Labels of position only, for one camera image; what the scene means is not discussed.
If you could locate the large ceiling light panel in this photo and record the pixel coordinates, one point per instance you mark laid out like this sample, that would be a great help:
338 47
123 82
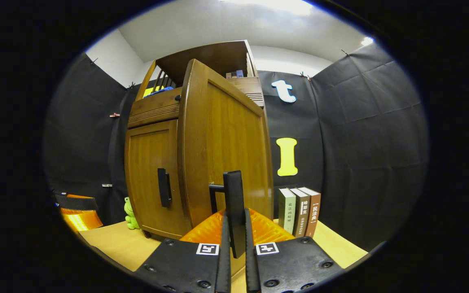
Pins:
275 6

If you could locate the wooden cabinet door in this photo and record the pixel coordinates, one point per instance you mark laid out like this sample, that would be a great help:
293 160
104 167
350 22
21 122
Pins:
149 171
226 134

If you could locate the blue cloth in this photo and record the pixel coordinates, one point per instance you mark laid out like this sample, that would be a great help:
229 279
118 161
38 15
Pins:
163 89

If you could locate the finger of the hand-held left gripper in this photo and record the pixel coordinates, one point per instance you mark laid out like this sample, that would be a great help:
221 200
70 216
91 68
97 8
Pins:
75 202

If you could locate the dark brown book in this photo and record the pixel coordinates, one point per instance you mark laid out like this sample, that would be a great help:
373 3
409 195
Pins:
301 213

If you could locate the wooden drawer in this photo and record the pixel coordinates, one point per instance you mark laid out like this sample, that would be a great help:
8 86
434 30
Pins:
157 103

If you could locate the reddish brown book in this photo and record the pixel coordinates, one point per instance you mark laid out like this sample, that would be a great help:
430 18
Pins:
314 213

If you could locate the wooden double-door shoe cabinet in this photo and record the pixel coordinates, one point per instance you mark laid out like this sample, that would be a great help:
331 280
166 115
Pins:
218 53

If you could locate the black backdrop cloth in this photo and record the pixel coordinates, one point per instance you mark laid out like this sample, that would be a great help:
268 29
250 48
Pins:
360 142

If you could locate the pale green book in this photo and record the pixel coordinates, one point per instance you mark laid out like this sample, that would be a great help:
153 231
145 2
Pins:
286 211

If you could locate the green frog toy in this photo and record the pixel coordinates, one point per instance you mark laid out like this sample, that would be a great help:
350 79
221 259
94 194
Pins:
130 215

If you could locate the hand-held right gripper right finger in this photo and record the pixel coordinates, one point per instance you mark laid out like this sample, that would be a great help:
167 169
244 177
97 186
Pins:
250 264

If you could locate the small ceiling light panel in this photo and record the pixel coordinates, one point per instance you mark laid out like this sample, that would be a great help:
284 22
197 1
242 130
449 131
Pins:
367 41

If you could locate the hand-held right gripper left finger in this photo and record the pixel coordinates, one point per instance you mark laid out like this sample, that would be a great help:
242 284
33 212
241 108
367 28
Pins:
224 264

